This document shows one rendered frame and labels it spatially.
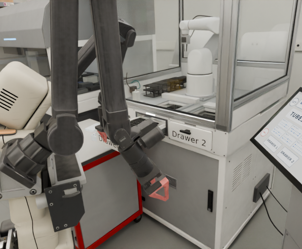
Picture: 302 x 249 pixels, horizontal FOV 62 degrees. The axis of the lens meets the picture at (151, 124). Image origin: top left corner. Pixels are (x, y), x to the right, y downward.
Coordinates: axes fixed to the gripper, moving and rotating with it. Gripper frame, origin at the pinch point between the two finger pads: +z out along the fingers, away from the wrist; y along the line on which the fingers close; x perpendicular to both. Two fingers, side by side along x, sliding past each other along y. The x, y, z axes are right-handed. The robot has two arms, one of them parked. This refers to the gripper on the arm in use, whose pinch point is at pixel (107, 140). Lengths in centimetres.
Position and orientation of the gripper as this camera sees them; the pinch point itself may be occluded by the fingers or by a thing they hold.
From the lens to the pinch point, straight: 140.7
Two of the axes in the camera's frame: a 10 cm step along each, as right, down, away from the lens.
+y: 6.9, -3.2, 6.5
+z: 0.6, 9.2, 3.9
